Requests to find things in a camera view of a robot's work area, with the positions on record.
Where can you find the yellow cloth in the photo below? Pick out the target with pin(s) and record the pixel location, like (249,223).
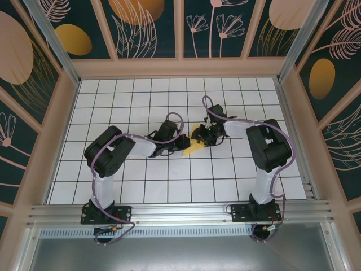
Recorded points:
(191,149)

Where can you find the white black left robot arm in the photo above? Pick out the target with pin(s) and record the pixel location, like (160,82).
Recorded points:
(103,189)

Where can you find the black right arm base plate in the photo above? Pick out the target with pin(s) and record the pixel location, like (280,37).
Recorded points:
(239,211)

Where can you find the aluminium corner post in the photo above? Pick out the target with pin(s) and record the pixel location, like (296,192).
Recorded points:
(56,46)
(299,42)

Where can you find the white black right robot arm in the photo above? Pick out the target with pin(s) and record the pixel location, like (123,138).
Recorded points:
(263,186)

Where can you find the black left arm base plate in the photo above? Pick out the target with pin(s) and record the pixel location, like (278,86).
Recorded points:
(124,211)

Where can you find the aluminium side rail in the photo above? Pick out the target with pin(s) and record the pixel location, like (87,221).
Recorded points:
(294,135)

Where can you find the long aluminium mounting rail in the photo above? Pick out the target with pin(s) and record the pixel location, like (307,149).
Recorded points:
(180,211)

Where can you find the grey metal sheet panel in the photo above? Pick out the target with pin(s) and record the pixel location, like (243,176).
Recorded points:
(180,254)

